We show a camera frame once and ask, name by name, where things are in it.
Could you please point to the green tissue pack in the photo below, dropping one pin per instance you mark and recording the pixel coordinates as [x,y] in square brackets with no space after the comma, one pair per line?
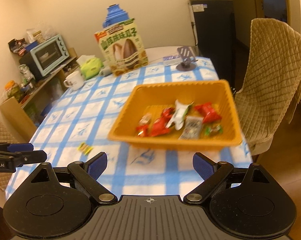
[89,65]

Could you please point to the blue white small packet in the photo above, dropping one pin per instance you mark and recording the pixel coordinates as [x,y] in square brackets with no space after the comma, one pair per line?
[171,60]

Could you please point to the white ceramic mug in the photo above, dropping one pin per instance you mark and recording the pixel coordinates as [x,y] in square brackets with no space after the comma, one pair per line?
[74,81]

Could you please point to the yellow green candy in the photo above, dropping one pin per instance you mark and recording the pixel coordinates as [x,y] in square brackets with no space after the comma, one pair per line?
[84,148]

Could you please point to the grey cloth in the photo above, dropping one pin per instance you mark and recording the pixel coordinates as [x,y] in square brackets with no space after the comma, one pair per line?
[105,71]

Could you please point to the blue white checkered tablecloth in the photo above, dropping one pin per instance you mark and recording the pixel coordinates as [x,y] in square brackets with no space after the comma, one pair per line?
[103,116]

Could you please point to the black mini fridge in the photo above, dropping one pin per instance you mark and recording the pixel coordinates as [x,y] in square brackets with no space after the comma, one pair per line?
[216,35]

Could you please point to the sunflower seed snack bag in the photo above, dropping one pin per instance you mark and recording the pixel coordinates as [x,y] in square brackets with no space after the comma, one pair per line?
[122,47]

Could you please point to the phone stand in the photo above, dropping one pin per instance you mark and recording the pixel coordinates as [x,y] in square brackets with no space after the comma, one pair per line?
[188,59]

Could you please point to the red candy wrapper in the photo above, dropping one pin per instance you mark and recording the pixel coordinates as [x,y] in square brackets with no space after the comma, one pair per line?
[142,130]

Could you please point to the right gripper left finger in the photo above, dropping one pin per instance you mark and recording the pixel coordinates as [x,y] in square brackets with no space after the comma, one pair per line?
[83,177]

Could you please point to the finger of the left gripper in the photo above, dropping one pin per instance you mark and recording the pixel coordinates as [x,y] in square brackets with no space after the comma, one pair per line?
[33,157]
[9,147]

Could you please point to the snack jar on shelf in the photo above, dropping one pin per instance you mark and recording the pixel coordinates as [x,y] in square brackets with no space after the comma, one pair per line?
[12,89]

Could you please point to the orange plastic basket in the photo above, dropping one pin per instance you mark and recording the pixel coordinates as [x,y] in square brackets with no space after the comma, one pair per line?
[195,115]

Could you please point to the blue stacked containers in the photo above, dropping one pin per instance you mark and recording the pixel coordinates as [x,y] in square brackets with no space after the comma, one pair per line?
[114,15]

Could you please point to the white green snack pouch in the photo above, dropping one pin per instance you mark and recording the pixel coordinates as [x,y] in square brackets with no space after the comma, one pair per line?
[178,117]

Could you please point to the dark printed snack pack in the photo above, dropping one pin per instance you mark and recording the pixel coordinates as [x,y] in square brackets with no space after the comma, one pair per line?
[192,129]

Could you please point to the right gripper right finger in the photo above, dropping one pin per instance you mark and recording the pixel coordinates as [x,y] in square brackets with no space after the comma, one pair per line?
[217,177]

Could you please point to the clear brown cake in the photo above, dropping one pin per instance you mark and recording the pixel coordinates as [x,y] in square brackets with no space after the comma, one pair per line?
[145,120]

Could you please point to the wooden shelf unit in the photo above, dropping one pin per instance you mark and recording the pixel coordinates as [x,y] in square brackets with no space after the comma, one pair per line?
[27,115]

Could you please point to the green candy in basket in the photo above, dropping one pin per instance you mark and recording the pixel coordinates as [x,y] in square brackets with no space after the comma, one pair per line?
[213,130]

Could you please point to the light blue toaster oven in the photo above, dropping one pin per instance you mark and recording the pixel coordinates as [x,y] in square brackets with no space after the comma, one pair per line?
[45,57]

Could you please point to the red round candy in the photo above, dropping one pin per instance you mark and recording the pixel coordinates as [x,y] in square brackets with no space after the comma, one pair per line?
[167,113]

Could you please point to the small red candy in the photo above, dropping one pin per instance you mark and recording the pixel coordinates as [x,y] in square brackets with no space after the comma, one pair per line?
[159,127]

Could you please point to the large red snack pack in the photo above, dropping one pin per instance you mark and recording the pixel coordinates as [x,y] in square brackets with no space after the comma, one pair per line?
[208,112]

